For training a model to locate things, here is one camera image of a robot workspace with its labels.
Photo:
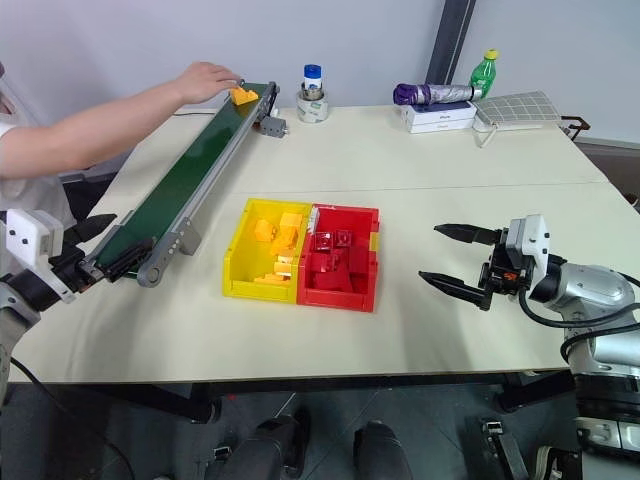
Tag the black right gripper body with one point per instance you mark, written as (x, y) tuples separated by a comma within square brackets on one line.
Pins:
[(502, 275)]

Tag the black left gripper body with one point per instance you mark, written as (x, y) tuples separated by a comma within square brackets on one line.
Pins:
[(75, 265)]

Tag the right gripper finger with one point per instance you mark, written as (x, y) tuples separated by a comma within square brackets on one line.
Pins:
[(465, 232), (455, 289)]

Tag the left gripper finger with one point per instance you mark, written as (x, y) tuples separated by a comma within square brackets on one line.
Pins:
[(95, 226), (127, 257)]

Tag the yellow toy block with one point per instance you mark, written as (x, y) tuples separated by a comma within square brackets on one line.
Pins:
[(266, 231), (243, 95), (283, 266), (291, 224), (272, 280), (286, 245)]

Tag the person's bare forearm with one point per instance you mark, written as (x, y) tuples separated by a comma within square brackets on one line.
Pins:
[(100, 130)]

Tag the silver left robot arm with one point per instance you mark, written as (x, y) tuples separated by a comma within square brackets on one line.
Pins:
[(17, 310)]

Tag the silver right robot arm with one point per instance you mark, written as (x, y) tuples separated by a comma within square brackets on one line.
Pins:
[(595, 295)]

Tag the green conveyor belt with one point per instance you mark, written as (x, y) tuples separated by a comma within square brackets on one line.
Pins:
[(200, 160)]

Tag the person's bare hand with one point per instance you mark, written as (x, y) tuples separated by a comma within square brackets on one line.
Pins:
[(202, 80)]

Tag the person's white shirt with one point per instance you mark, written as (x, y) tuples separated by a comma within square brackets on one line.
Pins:
[(30, 195)]

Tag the red plastic bin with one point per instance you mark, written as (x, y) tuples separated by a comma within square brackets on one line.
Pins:
[(367, 295)]

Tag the red toy block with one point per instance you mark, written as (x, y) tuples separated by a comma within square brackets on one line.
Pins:
[(327, 261), (323, 242), (343, 238), (359, 260), (332, 281)]

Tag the white phone box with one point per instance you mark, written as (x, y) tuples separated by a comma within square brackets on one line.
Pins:
[(442, 126), (440, 111)]

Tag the yellow plastic bin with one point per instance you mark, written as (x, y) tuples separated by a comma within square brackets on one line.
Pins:
[(240, 260)]

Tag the gray checked bag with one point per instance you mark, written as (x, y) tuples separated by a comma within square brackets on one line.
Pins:
[(520, 107)]

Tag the purple silver folded umbrella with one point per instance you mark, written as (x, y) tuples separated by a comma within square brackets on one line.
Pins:
[(440, 93)]

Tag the green bottle yellow cap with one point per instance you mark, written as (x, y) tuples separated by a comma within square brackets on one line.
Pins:
[(484, 75)]

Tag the dark rounded shape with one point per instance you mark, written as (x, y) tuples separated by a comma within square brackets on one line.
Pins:
[(275, 445), (377, 450)]

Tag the dark metal pillar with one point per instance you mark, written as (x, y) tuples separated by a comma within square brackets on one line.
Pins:
[(452, 40)]

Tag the white tape roll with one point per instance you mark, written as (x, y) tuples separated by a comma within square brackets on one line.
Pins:
[(312, 111)]

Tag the blue capped white bottle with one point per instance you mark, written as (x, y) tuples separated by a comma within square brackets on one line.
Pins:
[(313, 80)]

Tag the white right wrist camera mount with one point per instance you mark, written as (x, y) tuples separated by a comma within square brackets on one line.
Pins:
[(530, 240)]

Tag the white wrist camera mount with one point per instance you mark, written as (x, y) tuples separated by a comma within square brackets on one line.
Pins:
[(530, 240), (32, 240)]

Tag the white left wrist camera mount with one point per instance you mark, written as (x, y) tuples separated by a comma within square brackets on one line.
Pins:
[(32, 240)]

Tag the brown chair frame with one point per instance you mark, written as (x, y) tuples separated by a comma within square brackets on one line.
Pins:
[(575, 127)]

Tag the black table frame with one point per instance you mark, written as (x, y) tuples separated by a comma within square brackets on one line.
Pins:
[(200, 395)]

